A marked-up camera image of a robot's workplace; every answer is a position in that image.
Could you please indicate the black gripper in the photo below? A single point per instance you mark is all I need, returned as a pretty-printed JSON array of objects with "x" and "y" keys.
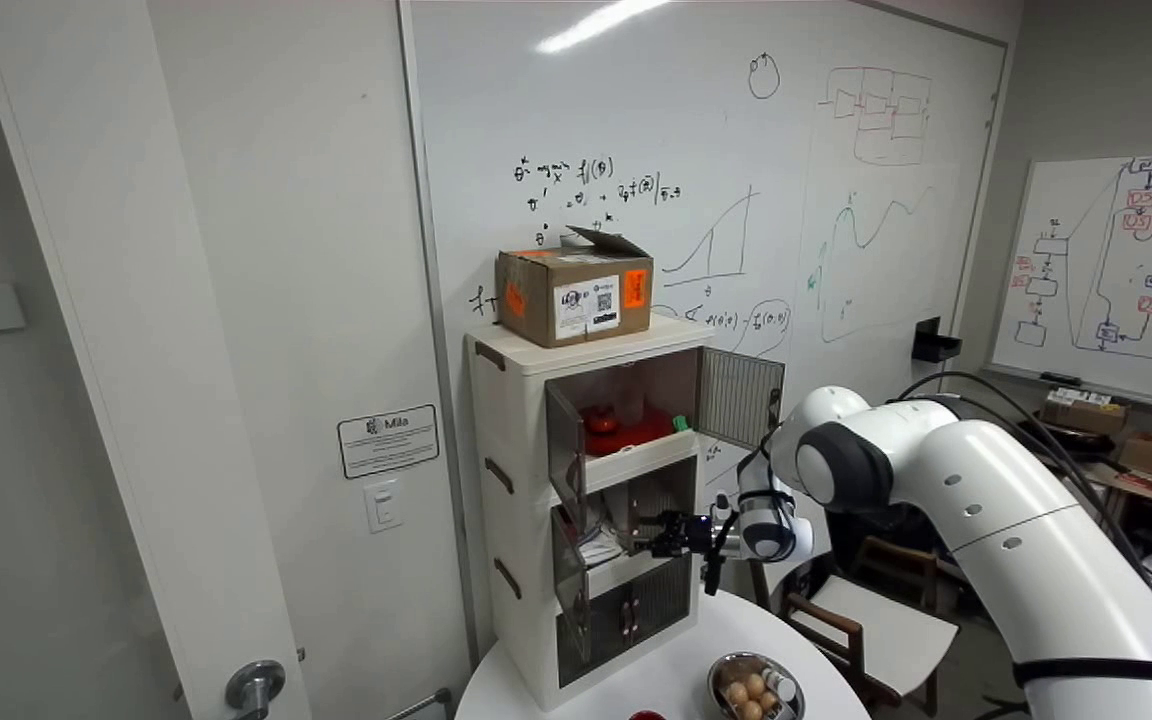
[{"x": 716, "y": 545}]

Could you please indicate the dark translucent cabinet door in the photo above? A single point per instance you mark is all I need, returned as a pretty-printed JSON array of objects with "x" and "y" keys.
[
  {"x": 592, "y": 643},
  {"x": 660, "y": 503},
  {"x": 566, "y": 446},
  {"x": 740, "y": 403},
  {"x": 570, "y": 562},
  {"x": 660, "y": 612}
]

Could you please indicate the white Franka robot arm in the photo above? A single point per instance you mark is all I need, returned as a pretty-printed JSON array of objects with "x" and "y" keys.
[{"x": 1002, "y": 532}]

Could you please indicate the white three-tier storage cabinet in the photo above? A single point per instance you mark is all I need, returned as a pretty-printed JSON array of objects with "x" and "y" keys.
[{"x": 519, "y": 441}]

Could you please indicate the white framed door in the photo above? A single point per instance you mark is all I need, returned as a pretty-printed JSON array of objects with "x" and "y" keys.
[{"x": 137, "y": 403}]

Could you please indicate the white papers pile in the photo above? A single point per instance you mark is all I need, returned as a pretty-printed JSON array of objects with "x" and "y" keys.
[{"x": 600, "y": 548}]

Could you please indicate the small dark red bottle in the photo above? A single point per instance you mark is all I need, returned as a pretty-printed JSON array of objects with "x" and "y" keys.
[{"x": 629, "y": 612}]

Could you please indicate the small green object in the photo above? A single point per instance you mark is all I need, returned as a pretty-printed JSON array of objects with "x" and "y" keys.
[{"x": 682, "y": 423}]

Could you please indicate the red plastic item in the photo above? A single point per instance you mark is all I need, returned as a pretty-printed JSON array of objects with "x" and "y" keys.
[{"x": 600, "y": 431}]

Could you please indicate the bowl of eggs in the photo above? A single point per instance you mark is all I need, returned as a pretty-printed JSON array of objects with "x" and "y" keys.
[{"x": 756, "y": 691}]

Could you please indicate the small red bowl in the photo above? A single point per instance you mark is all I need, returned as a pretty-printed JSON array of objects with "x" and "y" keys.
[{"x": 649, "y": 717}]

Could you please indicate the white wooden chair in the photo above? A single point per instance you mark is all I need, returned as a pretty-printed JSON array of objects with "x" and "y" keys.
[{"x": 891, "y": 624}]

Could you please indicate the cardboard box with labels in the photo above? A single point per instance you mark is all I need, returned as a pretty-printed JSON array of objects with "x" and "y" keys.
[{"x": 538, "y": 302}]

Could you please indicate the small black box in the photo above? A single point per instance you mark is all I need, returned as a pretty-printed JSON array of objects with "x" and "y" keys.
[{"x": 938, "y": 340}]

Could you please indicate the small whiteboard with diagrams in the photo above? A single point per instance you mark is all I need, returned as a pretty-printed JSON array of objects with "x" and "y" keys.
[{"x": 1099, "y": 266}]

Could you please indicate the white light switch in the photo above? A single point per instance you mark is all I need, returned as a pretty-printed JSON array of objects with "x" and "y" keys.
[{"x": 385, "y": 506}]

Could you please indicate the white wall sign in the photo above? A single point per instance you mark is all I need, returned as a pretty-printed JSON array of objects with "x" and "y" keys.
[{"x": 388, "y": 441}]

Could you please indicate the large wall whiteboard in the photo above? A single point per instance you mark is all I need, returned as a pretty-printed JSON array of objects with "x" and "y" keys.
[{"x": 802, "y": 161}]

